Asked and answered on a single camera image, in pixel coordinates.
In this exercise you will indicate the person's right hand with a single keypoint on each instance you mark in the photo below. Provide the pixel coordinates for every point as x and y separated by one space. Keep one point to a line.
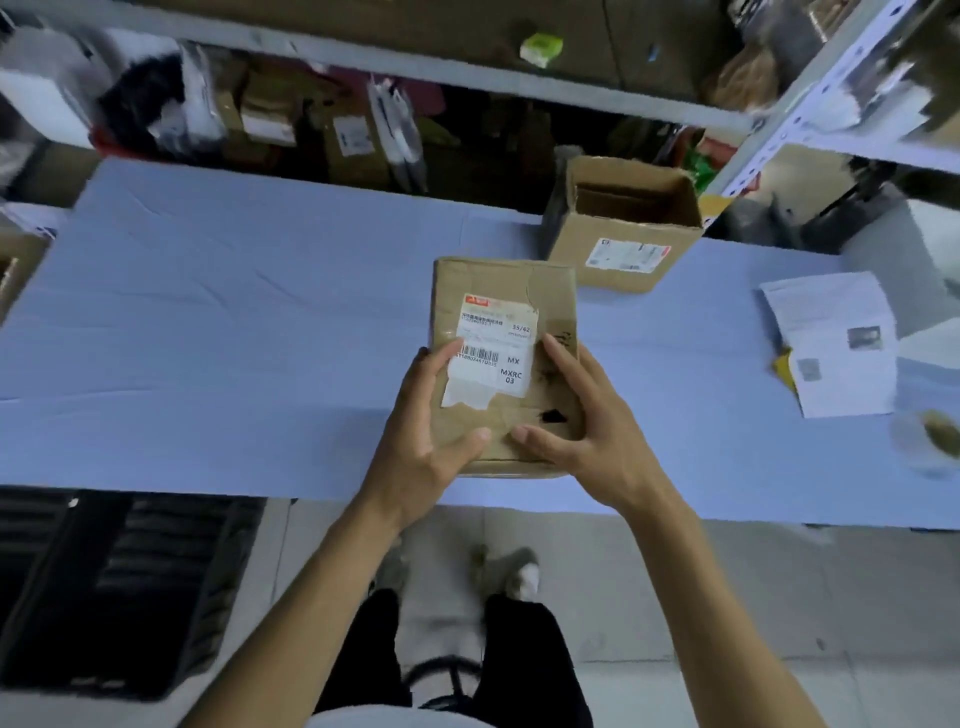
604 450

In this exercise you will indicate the person's left hand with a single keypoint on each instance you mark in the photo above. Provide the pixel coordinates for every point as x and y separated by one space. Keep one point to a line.
409 442

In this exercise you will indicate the person's left thumb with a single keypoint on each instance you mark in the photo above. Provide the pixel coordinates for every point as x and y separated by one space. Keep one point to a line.
459 451

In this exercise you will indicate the person's right thumb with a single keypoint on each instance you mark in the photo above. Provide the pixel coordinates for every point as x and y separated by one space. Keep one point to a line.
541 442

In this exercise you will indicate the small labelled cardboard box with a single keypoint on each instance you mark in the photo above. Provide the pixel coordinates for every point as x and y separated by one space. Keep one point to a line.
502 300

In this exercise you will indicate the person's right forearm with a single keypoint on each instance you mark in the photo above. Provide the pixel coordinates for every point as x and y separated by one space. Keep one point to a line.
712 622

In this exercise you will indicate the person's left forearm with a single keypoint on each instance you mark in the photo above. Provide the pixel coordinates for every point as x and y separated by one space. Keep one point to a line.
300 622

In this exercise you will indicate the person's right shoe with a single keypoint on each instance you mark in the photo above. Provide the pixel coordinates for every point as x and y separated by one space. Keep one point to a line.
517 574

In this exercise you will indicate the person's shoe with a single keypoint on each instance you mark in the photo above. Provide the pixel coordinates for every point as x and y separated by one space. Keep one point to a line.
517 574
390 570

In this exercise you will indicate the person's left shoe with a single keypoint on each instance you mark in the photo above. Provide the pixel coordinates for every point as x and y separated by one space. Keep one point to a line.
390 570

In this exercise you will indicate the person's right leg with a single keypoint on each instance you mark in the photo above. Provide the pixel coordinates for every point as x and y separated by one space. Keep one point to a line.
532 660

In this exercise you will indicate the person's leg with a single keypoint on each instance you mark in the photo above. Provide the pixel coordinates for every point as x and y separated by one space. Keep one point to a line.
532 660
371 660

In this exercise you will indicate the open cardboard box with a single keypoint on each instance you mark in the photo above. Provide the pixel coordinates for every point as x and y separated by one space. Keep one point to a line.
622 240

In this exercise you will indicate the person's left leg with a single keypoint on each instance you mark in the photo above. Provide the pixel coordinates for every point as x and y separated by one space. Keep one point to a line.
371 660

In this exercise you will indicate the black stool base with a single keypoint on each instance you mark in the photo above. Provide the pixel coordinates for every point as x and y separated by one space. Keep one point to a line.
442 679

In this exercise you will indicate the yellow flat packet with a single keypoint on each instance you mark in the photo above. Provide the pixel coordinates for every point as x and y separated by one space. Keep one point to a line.
784 369

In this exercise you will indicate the blue table cover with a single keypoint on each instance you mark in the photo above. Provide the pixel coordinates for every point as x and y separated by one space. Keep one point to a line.
225 322

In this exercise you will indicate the person's white shirt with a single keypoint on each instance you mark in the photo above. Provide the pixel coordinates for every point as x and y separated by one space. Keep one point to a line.
397 718

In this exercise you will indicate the white printed paper sheet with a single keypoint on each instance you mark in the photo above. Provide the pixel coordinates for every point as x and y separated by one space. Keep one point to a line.
832 345

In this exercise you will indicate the tall cardboard box with label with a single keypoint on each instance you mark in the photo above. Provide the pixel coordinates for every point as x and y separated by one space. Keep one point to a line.
352 146

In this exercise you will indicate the clear plastic bag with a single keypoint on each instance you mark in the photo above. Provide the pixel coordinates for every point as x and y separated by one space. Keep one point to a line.
397 131

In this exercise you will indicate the black plastic crate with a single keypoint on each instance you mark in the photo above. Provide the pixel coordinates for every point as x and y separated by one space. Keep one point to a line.
120 592

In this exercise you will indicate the clear tape roll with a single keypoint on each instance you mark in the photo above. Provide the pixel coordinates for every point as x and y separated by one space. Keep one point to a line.
930 442

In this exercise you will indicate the cardboard box with white label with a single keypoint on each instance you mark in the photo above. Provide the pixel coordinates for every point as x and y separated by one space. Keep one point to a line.
268 109

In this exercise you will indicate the green small packet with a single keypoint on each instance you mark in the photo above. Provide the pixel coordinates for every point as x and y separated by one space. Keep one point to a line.
541 49

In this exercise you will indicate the gray metal shelf rack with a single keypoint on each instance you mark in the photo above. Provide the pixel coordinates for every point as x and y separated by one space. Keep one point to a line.
795 112

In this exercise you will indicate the black plastic bag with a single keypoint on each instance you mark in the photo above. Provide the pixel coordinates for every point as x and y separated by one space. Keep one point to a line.
150 105

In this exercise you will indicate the brown cardboard box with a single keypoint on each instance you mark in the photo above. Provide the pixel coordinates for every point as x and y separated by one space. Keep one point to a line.
19 274

